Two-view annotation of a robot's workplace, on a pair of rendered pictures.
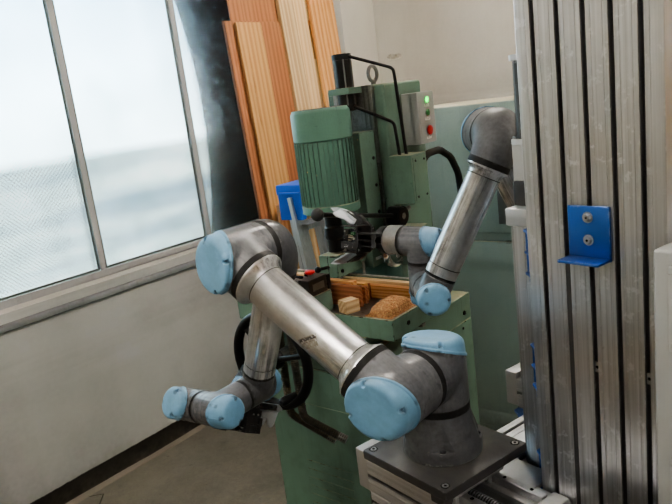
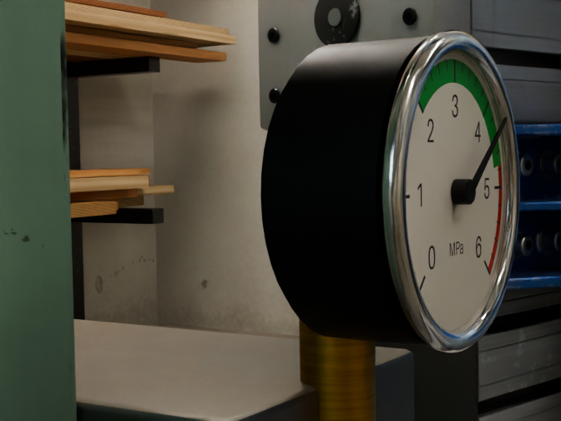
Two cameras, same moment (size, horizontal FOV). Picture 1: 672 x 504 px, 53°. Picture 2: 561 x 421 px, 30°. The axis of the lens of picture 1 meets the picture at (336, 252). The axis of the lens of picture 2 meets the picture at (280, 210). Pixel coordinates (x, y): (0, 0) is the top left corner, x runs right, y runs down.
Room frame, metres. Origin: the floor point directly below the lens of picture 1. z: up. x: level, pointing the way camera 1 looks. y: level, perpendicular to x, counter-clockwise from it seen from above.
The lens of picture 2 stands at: (1.74, 0.14, 0.67)
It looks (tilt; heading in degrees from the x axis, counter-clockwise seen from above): 3 degrees down; 262
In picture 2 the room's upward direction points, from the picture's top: 1 degrees counter-clockwise
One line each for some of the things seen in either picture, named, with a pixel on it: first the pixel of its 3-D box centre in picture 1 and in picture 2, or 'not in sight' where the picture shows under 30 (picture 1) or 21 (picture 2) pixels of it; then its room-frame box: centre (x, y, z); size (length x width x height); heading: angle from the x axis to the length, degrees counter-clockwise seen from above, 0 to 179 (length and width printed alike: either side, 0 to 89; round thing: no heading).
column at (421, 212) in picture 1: (385, 194); not in sight; (2.25, -0.19, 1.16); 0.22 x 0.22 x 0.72; 50
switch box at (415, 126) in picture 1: (419, 117); not in sight; (2.18, -0.32, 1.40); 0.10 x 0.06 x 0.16; 140
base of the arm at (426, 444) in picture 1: (440, 422); not in sight; (1.18, -0.16, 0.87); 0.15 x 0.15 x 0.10
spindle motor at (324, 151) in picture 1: (325, 161); not in sight; (2.02, 0.00, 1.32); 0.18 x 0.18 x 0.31
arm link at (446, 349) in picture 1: (433, 367); not in sight; (1.17, -0.15, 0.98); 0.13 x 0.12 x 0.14; 139
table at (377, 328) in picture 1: (320, 313); not in sight; (1.94, 0.07, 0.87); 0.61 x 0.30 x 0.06; 50
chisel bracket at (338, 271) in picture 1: (343, 263); not in sight; (2.03, -0.02, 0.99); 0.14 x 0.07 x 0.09; 140
